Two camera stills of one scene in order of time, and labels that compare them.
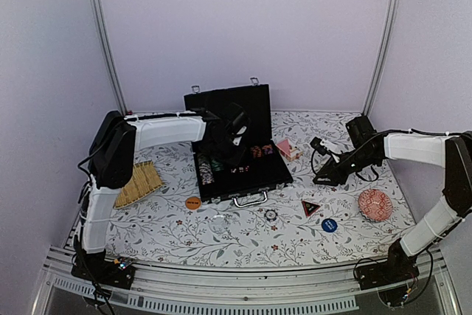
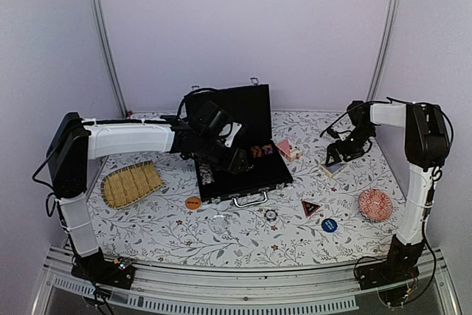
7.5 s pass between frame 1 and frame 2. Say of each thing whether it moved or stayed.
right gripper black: moved
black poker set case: stayed
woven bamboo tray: stayed
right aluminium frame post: stayed
